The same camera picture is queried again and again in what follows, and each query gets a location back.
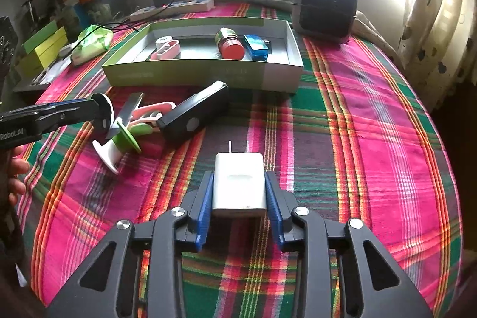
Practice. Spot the green wet wipes pack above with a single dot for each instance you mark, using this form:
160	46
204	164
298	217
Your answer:
92	42

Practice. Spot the white usb charger block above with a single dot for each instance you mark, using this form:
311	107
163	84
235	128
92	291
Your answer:
239	184

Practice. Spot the black bar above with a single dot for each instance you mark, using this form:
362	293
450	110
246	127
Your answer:
125	115

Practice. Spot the grey black fan heater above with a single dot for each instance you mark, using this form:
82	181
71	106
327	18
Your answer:
329	20

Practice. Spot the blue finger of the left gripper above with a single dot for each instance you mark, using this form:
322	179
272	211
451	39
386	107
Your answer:
67	104

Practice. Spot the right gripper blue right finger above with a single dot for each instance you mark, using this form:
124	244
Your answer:
297	229

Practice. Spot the brown jar red lid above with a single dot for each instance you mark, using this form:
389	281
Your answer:
229	45

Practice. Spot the plaid pink green tablecloth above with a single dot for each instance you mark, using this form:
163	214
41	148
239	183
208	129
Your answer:
354	141

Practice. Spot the cream patterned curtain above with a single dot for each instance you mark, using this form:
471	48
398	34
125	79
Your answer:
438	47

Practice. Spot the green grey cardboard box tray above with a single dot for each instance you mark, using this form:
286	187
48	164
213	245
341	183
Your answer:
199	62

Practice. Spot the person left hand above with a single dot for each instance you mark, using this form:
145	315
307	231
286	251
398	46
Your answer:
17	167

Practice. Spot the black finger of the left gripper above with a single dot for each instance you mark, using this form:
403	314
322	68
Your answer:
53	118

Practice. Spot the white round cap device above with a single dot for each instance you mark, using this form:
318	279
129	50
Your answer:
162	41

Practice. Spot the black round three-button remote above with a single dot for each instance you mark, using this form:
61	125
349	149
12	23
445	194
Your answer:
105	116

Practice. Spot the blue transparent usb tester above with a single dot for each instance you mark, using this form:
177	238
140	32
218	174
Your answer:
256	47

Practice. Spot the yellow green boxes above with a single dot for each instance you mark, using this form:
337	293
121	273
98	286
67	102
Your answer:
41	50

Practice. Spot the pink white clip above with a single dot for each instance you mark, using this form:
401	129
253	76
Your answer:
168	51
150	114

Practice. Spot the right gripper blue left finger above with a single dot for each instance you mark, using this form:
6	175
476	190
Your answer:
182	229

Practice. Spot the white power strip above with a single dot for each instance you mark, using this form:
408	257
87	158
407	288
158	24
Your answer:
176	8

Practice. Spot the green white suction holder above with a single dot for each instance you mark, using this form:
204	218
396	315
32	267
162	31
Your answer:
125	141

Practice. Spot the black power bank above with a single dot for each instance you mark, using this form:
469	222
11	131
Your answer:
193	114

